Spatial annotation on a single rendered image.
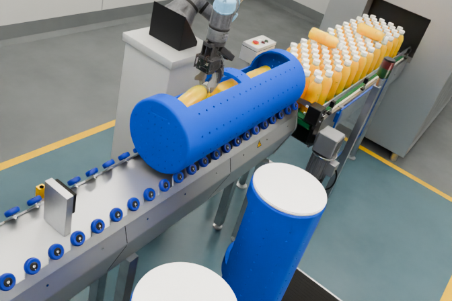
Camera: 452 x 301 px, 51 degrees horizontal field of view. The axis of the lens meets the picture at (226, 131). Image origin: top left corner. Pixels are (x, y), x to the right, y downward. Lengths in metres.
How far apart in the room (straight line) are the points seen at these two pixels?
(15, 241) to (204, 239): 1.56
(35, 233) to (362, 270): 2.13
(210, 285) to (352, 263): 1.91
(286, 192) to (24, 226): 0.86
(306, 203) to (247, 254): 0.30
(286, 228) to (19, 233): 0.85
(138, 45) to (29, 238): 1.05
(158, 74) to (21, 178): 1.30
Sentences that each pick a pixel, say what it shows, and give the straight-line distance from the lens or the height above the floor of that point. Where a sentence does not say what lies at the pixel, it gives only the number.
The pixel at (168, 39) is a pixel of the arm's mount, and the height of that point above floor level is 1.18.
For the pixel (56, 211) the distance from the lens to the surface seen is 1.50.
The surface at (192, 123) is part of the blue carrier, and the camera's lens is 1.61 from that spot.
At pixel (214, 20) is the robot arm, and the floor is 1.49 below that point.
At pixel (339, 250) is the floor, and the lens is 3.18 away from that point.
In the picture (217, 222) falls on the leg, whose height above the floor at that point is 0.06.
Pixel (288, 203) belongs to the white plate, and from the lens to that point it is 1.66.
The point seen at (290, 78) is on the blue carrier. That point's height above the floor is 1.18.
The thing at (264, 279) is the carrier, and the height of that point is 0.70.
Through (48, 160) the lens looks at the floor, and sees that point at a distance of 3.26.
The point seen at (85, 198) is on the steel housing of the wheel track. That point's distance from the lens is 1.65.
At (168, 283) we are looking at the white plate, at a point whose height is 1.04.
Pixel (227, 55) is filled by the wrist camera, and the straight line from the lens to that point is 1.76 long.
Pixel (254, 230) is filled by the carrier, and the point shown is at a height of 0.89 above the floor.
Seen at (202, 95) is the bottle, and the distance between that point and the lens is 1.74.
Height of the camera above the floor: 2.06
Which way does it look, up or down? 32 degrees down
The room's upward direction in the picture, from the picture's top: 16 degrees clockwise
